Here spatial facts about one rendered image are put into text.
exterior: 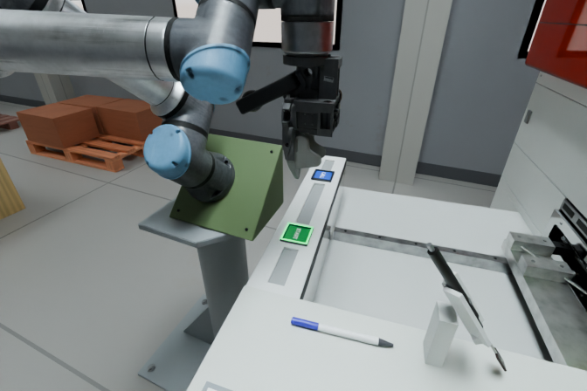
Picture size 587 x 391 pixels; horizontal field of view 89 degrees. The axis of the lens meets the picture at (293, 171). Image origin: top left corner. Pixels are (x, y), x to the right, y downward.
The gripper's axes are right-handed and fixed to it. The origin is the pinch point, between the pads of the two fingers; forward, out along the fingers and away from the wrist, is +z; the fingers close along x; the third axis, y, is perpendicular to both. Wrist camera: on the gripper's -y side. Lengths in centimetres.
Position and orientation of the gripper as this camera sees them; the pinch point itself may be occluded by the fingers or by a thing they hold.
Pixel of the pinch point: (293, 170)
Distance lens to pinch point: 54.3
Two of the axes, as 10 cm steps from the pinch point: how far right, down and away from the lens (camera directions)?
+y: 9.6, 1.3, -2.5
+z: 0.0, 8.9, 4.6
